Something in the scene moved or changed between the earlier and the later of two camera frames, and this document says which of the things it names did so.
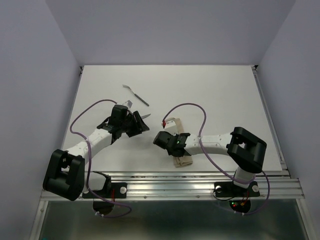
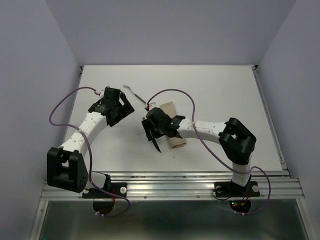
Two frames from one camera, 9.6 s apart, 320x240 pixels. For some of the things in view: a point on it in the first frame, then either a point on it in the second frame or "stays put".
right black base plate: [229, 189] stays put
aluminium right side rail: [260, 84] stays put
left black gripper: [140, 126] -> [126, 109]
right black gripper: [169, 152] -> [147, 125]
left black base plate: [111, 190] stays put
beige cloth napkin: [185, 160] -> [169, 108]
